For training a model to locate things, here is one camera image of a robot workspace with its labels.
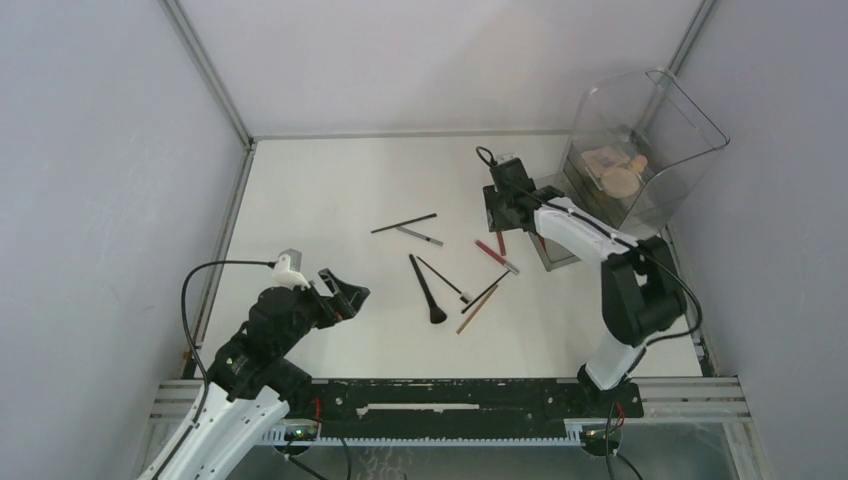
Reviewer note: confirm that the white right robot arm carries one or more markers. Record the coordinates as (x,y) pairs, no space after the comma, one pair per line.
(642,295)

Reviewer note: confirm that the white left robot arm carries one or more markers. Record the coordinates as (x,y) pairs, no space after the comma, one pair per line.
(250,384)

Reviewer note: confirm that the round beige sponge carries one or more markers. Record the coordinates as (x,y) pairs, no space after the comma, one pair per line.
(620,183)

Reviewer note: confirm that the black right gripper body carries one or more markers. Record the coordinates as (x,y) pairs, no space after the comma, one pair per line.
(498,213)

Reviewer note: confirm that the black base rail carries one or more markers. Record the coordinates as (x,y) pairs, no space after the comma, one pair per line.
(459,409)

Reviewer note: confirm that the thin black angled brush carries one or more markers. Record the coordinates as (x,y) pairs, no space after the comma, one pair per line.
(464,297)

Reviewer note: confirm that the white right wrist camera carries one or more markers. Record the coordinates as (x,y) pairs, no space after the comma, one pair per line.
(505,158)

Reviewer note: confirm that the red glitter lip gloss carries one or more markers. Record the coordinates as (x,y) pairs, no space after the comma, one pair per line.
(497,257)

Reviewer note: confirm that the beige beauty blender sponge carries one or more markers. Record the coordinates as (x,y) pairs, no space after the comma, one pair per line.
(638,164)

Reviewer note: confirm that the clear acrylic makeup organizer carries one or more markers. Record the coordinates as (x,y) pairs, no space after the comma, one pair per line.
(638,146)

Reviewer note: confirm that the large black powder brush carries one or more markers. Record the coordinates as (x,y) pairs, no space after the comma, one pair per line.
(436,314)

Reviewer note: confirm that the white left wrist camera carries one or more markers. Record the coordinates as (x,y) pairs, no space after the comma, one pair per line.
(286,271)

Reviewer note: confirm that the black slim liner brush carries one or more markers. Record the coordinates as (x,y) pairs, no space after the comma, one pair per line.
(485,291)

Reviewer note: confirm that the gold slim pencil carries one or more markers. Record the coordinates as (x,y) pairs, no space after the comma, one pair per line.
(475,311)

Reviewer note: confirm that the orange-red lip gloss tube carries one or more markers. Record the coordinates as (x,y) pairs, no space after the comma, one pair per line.
(501,244)

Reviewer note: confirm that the checkered eyeliner pencil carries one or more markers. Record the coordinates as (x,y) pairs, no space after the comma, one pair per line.
(420,236)

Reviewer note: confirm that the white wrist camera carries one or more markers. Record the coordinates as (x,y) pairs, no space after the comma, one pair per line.
(505,158)
(286,271)

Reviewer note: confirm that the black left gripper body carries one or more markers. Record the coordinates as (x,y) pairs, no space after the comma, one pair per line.
(312,312)

